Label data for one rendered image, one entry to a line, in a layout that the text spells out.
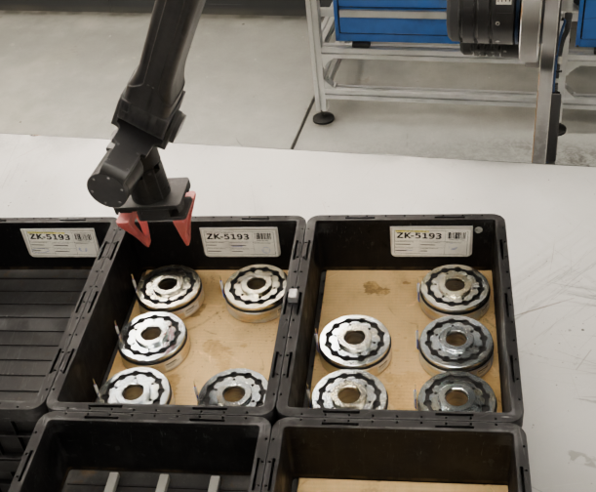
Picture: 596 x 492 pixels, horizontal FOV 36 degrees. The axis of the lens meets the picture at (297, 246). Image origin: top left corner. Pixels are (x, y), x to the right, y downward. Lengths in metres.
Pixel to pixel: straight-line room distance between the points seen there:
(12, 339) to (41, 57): 2.86
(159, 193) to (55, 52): 2.99
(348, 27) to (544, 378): 1.97
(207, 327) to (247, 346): 0.08
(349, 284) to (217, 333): 0.22
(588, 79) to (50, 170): 2.21
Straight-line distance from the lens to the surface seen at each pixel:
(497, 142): 3.25
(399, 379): 1.29
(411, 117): 3.39
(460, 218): 1.39
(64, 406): 1.21
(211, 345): 1.37
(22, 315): 1.52
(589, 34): 3.14
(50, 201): 1.99
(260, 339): 1.36
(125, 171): 1.19
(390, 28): 3.18
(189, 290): 1.42
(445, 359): 1.27
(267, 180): 1.90
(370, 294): 1.41
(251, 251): 1.45
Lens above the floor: 1.79
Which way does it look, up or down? 39 degrees down
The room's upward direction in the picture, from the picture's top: 7 degrees counter-clockwise
